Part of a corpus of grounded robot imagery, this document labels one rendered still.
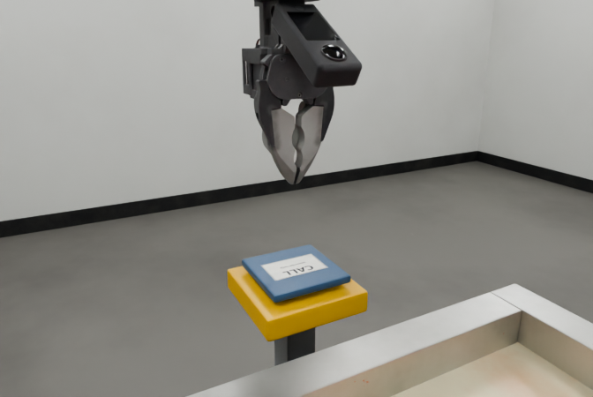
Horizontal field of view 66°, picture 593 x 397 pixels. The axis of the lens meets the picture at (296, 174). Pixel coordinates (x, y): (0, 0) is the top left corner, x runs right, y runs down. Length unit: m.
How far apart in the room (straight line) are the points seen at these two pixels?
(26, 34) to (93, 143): 0.77
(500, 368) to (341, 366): 0.16
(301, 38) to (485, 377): 0.34
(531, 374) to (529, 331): 0.04
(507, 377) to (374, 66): 3.83
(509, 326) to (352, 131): 3.71
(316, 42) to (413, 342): 0.28
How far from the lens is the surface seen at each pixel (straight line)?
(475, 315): 0.47
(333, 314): 0.54
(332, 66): 0.41
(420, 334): 0.43
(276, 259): 0.59
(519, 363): 0.49
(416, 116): 4.56
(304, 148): 0.51
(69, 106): 3.37
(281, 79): 0.49
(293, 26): 0.46
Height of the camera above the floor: 1.23
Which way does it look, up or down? 16 degrees down
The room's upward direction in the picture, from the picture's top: straight up
